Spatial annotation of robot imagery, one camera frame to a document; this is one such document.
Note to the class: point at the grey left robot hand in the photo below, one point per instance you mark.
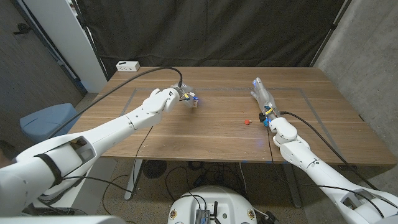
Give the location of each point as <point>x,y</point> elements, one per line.
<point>188,101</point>

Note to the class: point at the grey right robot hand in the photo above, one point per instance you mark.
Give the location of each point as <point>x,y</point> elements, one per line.
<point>266,99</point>

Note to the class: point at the small wooden block with holes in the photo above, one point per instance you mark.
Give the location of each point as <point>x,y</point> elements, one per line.
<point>196,104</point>

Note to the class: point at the wooden screw with red head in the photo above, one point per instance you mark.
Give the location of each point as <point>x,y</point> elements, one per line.
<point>247,122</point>

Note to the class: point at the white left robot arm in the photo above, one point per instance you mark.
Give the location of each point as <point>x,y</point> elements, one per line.
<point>109,130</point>

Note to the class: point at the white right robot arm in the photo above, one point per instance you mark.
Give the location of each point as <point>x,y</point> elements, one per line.
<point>304,155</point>

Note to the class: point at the white power strip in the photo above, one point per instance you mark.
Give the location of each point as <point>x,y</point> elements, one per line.
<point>127,66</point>

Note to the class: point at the black curtain backdrop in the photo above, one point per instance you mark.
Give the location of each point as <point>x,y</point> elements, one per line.
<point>211,31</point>

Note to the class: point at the round black fan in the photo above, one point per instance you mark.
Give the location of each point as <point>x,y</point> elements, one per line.
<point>154,169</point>

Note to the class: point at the grey table leg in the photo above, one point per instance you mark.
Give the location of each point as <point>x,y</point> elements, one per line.
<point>138,177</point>
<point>292,186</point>

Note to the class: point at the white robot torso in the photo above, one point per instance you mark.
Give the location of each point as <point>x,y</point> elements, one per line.
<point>224,202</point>

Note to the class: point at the grey electronics box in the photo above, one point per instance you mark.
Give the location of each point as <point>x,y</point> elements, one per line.
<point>202,216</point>

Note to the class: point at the white cabinet panel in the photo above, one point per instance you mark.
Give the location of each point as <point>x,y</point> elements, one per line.
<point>68,40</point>

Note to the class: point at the blue padded stool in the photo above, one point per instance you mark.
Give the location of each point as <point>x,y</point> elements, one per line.
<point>46,124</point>

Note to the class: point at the black frame pole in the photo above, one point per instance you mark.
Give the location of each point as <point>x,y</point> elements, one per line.
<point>90,40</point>
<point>329,31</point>

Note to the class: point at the black wall rail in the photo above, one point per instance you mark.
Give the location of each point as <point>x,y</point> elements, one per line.
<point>46,46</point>

